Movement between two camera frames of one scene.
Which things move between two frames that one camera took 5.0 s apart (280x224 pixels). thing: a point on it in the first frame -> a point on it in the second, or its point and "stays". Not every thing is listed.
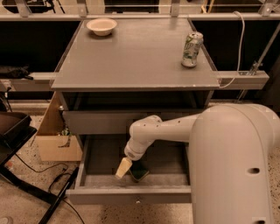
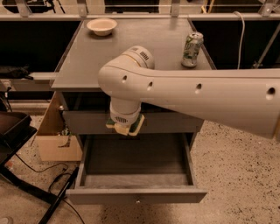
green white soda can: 193,41 stays
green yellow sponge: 138,170 -> 111,124
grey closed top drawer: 112,122 stays
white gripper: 132,152 -> 124,118
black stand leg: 56,199 stays
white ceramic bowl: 101,26 stays
